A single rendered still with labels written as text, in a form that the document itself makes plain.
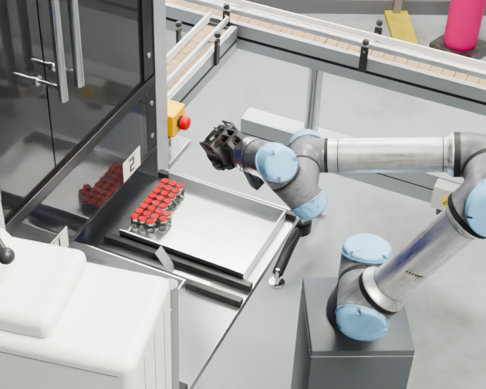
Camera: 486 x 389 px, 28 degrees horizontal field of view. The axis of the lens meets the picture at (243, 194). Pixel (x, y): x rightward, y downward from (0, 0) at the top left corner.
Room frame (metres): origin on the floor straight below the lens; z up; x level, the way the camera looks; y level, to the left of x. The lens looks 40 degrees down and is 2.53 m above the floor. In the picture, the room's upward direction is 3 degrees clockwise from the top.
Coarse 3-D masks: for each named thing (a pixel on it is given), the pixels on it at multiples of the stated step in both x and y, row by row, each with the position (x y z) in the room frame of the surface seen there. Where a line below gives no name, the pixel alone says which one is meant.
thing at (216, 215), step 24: (192, 192) 1.97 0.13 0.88; (216, 192) 1.96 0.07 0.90; (192, 216) 1.88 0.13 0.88; (216, 216) 1.88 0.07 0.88; (240, 216) 1.89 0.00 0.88; (264, 216) 1.89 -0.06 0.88; (144, 240) 1.75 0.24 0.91; (168, 240) 1.78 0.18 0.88; (192, 240) 1.79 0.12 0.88; (216, 240) 1.79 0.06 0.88; (240, 240) 1.79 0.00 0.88; (264, 240) 1.76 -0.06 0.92; (216, 264) 1.67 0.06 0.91; (240, 264) 1.71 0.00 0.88
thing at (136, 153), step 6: (138, 150) 1.94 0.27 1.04; (132, 156) 1.91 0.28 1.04; (138, 156) 1.94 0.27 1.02; (126, 162) 1.88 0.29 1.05; (132, 162) 1.91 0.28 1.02; (138, 162) 1.94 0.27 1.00; (126, 168) 1.88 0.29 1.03; (132, 168) 1.91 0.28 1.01; (126, 174) 1.88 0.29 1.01; (126, 180) 1.88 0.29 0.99
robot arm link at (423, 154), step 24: (312, 144) 1.65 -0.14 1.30; (336, 144) 1.65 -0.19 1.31; (360, 144) 1.64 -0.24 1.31; (384, 144) 1.64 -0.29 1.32; (408, 144) 1.63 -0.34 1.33; (432, 144) 1.63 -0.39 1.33; (456, 144) 1.61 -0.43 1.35; (480, 144) 1.59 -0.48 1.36; (336, 168) 1.62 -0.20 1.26; (360, 168) 1.62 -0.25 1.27; (384, 168) 1.61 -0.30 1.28; (408, 168) 1.61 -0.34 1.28; (432, 168) 1.60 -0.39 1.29; (456, 168) 1.58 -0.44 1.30
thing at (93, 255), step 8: (72, 248) 1.73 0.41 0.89; (80, 248) 1.72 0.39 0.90; (88, 248) 1.71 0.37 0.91; (96, 248) 1.71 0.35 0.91; (88, 256) 1.71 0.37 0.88; (96, 256) 1.70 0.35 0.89; (104, 256) 1.69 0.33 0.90; (112, 256) 1.69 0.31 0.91; (120, 256) 1.68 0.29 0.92; (104, 264) 1.69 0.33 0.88; (112, 264) 1.69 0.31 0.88; (120, 264) 1.68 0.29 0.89; (128, 264) 1.67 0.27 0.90; (136, 264) 1.66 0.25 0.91; (144, 272) 1.65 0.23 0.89; (152, 272) 1.64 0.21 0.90; (160, 272) 1.63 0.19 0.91; (184, 280) 1.61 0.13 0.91; (184, 288) 1.61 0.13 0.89
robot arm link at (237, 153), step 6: (246, 138) 1.62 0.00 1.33; (252, 138) 1.61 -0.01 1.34; (258, 138) 1.61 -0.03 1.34; (240, 144) 1.60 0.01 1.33; (246, 144) 1.59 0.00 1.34; (240, 150) 1.59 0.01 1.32; (234, 156) 1.60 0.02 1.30; (240, 156) 1.58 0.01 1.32; (240, 162) 1.57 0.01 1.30; (240, 168) 1.57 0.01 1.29
